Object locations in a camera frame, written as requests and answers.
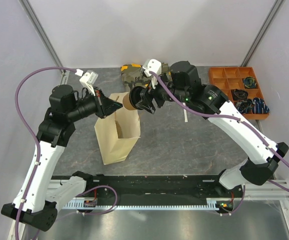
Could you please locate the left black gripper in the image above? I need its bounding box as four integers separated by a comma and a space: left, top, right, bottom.
67, 86, 123, 122

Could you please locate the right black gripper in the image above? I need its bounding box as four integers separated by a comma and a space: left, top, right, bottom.
136, 70, 189, 115

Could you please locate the brown paper coffee cup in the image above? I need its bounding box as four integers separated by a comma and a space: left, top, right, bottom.
122, 91, 138, 111

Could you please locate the black plastic cup lid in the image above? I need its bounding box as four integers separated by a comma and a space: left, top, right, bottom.
131, 86, 145, 103

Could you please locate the brown paper bag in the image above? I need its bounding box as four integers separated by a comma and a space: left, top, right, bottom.
94, 104, 141, 165

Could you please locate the white straw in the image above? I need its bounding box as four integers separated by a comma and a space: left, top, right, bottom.
183, 109, 188, 123

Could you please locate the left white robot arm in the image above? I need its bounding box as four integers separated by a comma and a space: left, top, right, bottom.
1, 84, 123, 232

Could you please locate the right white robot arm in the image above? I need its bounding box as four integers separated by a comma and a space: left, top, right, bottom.
129, 59, 289, 197

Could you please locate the camouflage folded cloth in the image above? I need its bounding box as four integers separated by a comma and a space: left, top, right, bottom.
120, 62, 172, 92

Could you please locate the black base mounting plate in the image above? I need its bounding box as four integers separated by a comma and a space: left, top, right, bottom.
74, 171, 243, 207

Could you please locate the dark brown rolled sock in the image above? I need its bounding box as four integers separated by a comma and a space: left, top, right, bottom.
231, 89, 249, 101

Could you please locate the orange compartment organizer tray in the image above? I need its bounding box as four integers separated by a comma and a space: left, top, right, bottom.
208, 66, 269, 120

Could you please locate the dark blue patterned sock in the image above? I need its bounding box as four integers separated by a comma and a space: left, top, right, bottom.
235, 99, 253, 114

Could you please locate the blue yellow rolled sock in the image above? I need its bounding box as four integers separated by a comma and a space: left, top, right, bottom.
242, 76, 258, 89

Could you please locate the blue white striped sock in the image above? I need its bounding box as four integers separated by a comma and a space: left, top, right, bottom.
251, 97, 270, 114

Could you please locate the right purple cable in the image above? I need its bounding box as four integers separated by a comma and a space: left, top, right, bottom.
150, 71, 289, 216

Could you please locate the purple cable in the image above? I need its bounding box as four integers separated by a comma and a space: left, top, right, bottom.
14, 66, 79, 240
150, 71, 289, 216

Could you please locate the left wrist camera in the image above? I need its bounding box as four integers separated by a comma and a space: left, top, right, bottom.
75, 69, 99, 96

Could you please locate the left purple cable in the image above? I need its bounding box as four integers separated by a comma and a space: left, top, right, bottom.
14, 66, 79, 240

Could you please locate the white slotted cable duct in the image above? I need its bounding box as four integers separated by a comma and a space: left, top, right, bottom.
62, 199, 219, 211

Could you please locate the left aluminium frame post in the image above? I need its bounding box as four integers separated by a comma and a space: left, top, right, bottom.
19, 0, 63, 67

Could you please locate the aluminium frame post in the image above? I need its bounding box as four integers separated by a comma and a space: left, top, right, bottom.
19, 0, 63, 67
240, 0, 285, 67

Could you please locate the right aluminium frame post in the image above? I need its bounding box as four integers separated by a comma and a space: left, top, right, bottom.
240, 0, 285, 67

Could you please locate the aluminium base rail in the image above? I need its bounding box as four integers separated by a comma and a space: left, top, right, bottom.
46, 179, 289, 201

